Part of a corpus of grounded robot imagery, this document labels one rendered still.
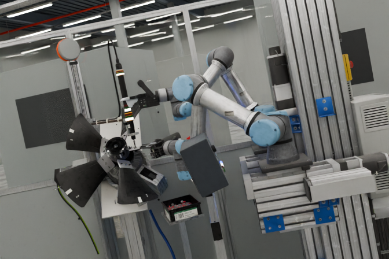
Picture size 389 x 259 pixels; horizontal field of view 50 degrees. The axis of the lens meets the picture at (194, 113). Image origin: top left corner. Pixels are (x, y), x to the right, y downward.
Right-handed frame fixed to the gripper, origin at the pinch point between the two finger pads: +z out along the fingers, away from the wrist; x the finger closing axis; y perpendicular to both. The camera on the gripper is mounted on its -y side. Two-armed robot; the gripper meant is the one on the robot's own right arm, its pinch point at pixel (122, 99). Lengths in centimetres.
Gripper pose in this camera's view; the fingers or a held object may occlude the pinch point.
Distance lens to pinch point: 236.7
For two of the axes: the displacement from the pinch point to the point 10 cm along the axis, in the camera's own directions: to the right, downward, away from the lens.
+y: 1.9, 9.8, 0.5
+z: -9.7, 1.9, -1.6
